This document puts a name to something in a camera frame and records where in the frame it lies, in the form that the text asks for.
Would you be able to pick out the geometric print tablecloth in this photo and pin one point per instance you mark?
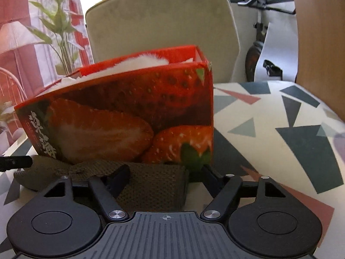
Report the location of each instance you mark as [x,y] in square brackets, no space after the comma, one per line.
[269,140]

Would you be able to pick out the olive green knit cloth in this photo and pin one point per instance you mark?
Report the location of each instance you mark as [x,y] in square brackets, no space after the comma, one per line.
[156,183]

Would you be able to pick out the white board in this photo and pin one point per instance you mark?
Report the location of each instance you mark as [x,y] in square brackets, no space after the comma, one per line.
[283,48]

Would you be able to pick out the white fluffy plush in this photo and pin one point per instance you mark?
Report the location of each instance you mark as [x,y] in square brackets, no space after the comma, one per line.
[145,59]

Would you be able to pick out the black exercise bike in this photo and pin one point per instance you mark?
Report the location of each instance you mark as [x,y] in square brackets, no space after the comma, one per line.
[253,56]

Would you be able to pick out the brown wooden panel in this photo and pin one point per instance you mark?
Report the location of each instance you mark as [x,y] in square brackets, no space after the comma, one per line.
[323,45]

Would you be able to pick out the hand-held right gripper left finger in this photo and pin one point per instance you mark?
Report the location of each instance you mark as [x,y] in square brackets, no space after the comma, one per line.
[119,176]

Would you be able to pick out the beige upholstered chair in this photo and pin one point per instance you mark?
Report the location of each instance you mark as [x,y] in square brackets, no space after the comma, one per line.
[161,19]

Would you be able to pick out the pink printed backdrop cloth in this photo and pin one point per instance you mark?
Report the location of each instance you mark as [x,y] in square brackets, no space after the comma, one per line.
[16,5]

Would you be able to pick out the red strawberry print cardboard box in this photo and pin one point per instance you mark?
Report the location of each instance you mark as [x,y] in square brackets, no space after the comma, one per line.
[121,108]

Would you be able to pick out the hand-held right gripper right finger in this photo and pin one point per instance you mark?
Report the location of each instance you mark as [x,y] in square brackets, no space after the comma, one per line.
[215,181]

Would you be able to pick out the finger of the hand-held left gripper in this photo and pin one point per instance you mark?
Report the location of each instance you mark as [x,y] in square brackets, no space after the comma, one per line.
[16,162]

